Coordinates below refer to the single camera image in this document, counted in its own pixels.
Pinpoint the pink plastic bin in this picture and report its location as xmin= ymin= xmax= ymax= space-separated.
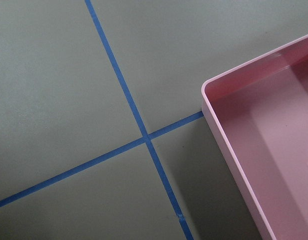
xmin=201 ymin=34 xmax=308 ymax=240

